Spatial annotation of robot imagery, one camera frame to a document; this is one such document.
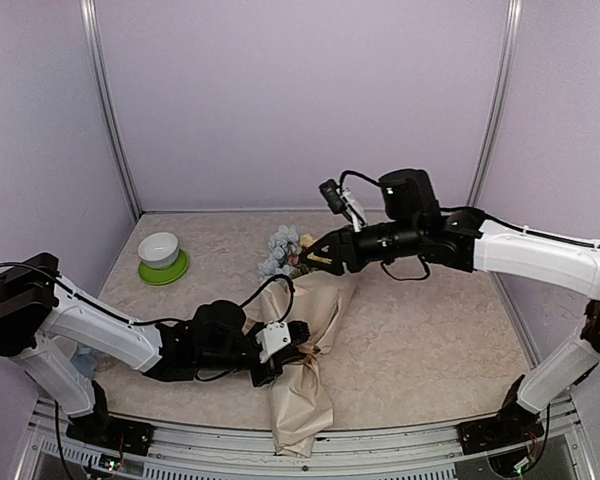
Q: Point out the left aluminium corner post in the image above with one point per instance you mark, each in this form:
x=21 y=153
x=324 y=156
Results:
x=92 y=34

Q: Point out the yellow fake flower stem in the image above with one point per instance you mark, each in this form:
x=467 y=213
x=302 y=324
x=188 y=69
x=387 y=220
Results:
x=306 y=240

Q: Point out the right aluminium corner post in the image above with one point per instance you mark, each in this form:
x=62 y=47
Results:
x=505 y=66

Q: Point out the green plate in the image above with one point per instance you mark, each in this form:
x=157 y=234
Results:
x=160 y=277

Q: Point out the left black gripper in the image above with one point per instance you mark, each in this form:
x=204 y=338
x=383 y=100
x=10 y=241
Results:
x=284 y=356

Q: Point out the aluminium corner post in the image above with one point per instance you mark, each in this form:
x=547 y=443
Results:
x=92 y=34
x=505 y=66

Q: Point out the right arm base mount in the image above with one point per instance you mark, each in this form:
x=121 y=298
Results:
x=512 y=424

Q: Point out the light blue mug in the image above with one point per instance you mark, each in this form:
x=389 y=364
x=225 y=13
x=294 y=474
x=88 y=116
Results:
x=85 y=362

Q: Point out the blue fake flower stem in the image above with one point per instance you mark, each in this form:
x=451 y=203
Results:
x=283 y=252

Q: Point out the brown ribbon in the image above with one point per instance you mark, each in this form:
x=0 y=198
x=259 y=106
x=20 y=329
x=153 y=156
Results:
x=310 y=353

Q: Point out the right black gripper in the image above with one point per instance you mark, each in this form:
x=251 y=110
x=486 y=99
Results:
x=333 y=242

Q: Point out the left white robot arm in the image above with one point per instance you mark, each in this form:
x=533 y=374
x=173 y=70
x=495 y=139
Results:
x=38 y=304

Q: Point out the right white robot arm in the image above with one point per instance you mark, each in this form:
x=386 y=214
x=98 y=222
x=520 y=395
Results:
x=566 y=262

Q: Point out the pink wrapping paper sheet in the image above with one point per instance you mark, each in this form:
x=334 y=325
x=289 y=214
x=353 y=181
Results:
x=300 y=407

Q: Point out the front aluminium rail frame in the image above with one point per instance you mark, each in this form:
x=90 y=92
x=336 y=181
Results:
x=439 y=450

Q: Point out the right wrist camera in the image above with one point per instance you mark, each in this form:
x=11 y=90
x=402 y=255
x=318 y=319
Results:
x=341 y=201

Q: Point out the white bowl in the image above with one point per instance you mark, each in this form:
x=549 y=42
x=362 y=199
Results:
x=159 y=250

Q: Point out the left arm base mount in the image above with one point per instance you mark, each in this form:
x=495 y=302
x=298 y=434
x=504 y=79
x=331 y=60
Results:
x=100 y=428

